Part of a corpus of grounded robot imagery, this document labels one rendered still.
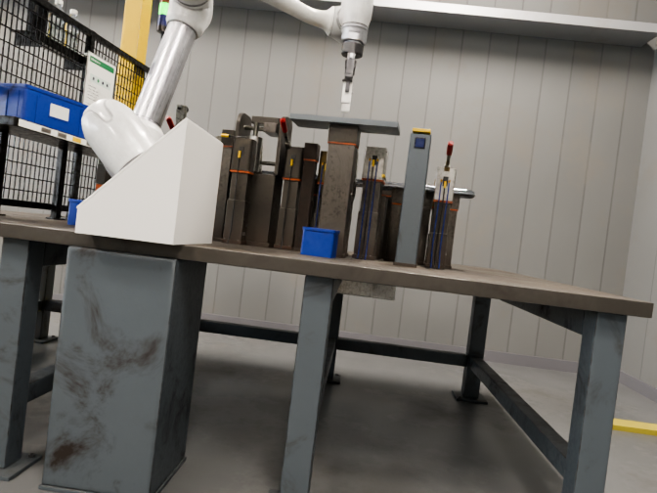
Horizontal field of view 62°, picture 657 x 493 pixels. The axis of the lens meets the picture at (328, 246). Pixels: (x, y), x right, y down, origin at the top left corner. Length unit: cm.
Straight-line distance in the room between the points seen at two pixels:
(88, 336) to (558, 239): 344
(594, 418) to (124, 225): 132
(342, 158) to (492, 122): 251
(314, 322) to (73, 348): 65
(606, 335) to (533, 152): 282
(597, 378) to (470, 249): 263
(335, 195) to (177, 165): 63
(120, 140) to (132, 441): 82
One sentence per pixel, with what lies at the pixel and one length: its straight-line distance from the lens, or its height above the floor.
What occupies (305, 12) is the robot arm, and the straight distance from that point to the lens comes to 211.
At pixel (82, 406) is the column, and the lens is 167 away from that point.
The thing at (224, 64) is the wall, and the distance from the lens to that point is 441.
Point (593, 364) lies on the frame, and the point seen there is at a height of 52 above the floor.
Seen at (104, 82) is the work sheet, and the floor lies 135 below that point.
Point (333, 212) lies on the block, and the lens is 187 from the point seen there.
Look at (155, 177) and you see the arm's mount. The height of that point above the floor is 86.
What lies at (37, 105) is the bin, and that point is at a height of 110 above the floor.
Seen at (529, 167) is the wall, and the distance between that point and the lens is 430.
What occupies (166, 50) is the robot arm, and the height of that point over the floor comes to 132.
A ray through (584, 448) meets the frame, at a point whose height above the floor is 30.
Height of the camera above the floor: 77
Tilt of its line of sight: 1 degrees down
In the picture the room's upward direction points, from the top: 7 degrees clockwise
